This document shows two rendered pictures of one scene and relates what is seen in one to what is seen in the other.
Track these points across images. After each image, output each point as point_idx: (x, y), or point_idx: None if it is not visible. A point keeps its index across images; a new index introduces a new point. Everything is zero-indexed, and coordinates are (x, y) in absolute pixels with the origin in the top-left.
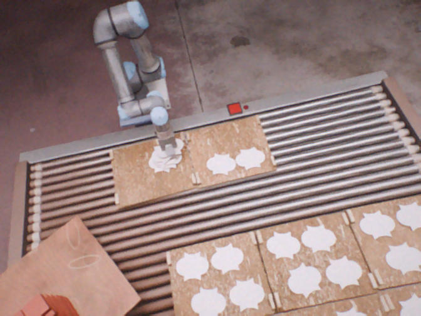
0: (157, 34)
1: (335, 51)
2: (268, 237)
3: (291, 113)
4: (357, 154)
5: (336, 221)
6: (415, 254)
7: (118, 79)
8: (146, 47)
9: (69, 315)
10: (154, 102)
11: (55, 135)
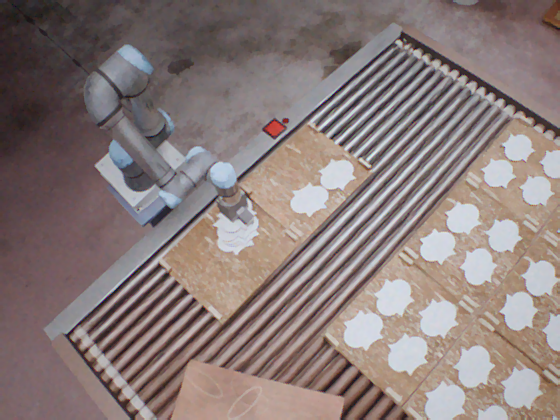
0: (73, 105)
1: (292, 33)
2: (418, 248)
3: (338, 103)
4: (433, 114)
5: (465, 191)
6: (542, 181)
7: (147, 156)
8: (150, 101)
9: None
10: (204, 162)
11: (25, 293)
